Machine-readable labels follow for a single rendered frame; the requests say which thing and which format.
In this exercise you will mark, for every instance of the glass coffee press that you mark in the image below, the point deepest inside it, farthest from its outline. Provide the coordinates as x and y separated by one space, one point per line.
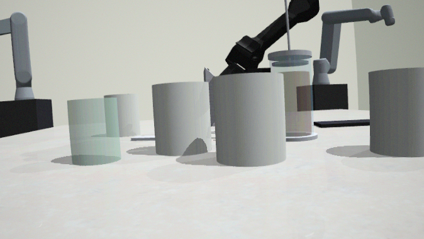
298 89

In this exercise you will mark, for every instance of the white flat bar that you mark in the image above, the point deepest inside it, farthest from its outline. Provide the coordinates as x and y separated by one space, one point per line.
146 138

